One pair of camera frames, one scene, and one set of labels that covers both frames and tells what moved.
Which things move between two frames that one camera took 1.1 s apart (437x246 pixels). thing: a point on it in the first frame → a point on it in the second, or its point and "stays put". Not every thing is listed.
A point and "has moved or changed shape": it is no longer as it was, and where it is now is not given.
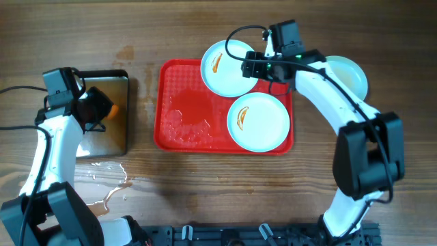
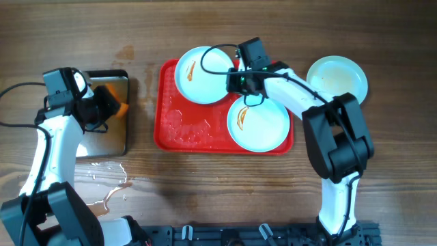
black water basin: [113, 141] stays put
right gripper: [254, 65] → [232, 85]
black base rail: [368, 234] stays put
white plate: [258, 122] stays put
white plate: [350, 75] stays put
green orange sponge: [113, 113] has moved or changed shape
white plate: [222, 72] has moved or changed shape
